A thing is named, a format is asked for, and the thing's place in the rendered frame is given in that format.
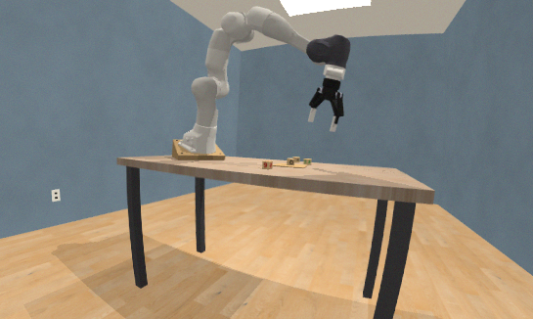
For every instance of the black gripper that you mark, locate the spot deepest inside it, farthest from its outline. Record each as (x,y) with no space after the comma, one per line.
(336,101)

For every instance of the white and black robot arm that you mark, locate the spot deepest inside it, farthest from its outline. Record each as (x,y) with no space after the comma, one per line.
(333,52)

